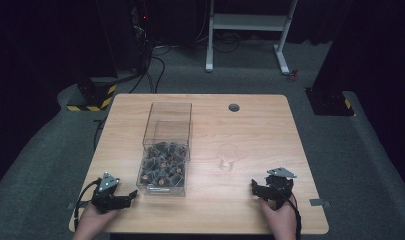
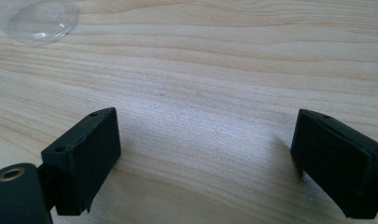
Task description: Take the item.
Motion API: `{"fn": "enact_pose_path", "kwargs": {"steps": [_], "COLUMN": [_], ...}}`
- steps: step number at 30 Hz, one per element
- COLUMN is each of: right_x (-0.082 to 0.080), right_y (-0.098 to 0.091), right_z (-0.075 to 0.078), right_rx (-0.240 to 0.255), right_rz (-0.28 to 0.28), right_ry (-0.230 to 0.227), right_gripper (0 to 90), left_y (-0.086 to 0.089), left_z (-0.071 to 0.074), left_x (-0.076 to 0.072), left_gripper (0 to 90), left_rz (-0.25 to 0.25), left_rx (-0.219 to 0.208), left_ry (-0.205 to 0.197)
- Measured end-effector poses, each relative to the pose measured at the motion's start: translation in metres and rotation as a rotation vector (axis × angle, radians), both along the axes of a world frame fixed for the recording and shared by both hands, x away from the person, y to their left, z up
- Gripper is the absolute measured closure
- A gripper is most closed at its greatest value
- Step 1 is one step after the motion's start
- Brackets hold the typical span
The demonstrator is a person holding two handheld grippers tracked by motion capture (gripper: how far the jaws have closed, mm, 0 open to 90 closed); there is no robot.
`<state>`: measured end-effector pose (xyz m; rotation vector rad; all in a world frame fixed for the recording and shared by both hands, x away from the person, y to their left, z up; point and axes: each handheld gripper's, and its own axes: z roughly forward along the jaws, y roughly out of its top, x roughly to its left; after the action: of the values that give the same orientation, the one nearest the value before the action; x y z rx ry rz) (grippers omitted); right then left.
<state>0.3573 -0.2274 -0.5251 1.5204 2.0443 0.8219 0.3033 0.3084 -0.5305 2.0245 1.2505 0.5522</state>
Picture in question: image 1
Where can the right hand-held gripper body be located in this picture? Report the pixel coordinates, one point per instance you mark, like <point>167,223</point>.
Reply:
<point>278,188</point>

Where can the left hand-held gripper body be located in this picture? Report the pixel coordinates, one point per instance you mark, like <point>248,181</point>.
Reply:
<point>106,195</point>

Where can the person's left hand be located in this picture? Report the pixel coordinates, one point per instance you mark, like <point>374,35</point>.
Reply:
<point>96,218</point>

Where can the person's right hand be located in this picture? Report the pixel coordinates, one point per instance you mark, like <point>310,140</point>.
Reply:
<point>279,216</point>

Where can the grey tape piece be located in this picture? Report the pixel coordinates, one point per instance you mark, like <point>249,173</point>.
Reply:
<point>319,202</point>
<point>70,205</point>

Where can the clear glass cup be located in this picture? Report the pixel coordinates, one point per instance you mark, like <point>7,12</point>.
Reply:
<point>228,156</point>

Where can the pile of dark triangular packets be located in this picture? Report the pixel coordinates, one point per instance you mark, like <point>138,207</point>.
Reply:
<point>163,165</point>

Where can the clear plastic box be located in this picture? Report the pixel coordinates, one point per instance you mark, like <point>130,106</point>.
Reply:
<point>166,133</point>

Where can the grey table grommet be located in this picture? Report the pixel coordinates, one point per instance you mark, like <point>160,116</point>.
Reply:
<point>234,107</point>

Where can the black yellow striped stand base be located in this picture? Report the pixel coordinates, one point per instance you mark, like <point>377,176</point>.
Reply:
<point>96,96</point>

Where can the black stand base yellow mark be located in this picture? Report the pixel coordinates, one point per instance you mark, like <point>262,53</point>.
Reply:
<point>330,101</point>

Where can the small red floor object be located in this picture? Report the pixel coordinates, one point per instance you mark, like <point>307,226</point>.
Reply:
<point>292,75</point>

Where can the white metal stand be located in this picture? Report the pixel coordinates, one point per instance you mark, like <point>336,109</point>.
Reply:
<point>246,22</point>

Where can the dark equipment rack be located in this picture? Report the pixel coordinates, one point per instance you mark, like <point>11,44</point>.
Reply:
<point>141,30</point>

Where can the dark curtain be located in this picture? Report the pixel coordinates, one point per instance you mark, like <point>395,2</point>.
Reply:
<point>40,43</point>
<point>370,43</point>

